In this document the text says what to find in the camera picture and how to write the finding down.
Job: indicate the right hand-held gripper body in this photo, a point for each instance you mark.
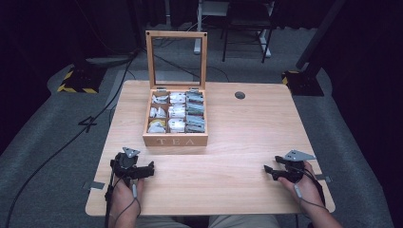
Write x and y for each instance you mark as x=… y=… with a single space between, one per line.
x=294 y=172

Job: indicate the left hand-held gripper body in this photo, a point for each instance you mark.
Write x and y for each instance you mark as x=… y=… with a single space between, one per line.
x=125 y=166

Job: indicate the person's right hand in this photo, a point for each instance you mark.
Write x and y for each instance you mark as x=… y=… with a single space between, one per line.
x=309 y=190

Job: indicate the person's left hand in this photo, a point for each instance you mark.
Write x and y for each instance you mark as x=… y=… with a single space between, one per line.
x=124 y=199

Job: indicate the wooden tea box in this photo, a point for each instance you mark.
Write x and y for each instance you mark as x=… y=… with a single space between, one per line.
x=176 y=141

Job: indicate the person's left leg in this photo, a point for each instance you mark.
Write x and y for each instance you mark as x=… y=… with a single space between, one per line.
x=171 y=223

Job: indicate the person's leg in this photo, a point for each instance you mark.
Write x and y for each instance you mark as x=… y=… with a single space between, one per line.
x=171 y=223
x=244 y=222

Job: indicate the group of white pyramid tea bags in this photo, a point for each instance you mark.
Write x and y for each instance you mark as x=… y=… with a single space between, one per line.
x=158 y=112

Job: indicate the person's right leg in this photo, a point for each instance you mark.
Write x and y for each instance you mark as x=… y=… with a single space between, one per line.
x=244 y=222

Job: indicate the stack of white tea packets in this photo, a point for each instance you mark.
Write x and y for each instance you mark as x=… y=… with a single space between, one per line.
x=177 y=111

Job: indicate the row of grey tea packets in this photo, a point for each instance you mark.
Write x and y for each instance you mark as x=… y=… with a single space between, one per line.
x=195 y=109

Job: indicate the black yellow striped stand base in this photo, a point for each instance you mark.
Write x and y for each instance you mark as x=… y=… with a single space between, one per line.
x=302 y=84
x=80 y=80

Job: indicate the black slanted stand pole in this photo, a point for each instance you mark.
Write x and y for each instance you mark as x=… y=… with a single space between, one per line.
x=320 y=33

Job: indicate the black chair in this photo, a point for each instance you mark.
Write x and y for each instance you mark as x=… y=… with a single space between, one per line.
x=247 y=23

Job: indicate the grey metal table bracket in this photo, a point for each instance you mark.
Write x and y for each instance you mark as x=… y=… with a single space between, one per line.
x=324 y=178
x=96 y=185

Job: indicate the white desk frame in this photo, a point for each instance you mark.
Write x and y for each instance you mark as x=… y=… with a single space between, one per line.
x=200 y=28

